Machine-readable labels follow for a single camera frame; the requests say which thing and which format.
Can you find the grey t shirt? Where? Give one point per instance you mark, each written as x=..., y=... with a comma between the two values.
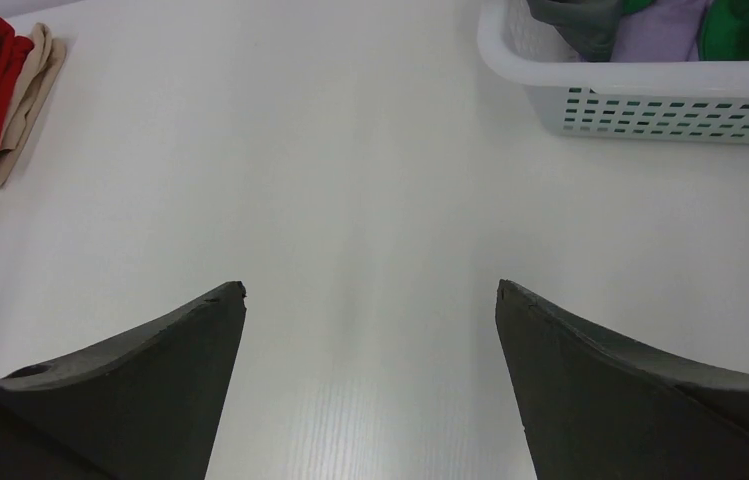
x=589, y=26

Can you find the white plastic laundry basket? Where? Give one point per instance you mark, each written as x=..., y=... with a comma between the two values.
x=680, y=101

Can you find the lilac t shirt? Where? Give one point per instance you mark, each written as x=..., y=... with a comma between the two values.
x=659, y=31

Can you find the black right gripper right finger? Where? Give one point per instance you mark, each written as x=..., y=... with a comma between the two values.
x=596, y=404

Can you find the beige folded t shirt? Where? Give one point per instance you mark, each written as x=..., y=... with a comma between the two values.
x=33, y=86

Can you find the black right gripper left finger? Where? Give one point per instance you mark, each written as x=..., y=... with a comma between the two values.
x=143, y=404

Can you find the green t shirt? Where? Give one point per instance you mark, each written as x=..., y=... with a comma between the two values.
x=745, y=30

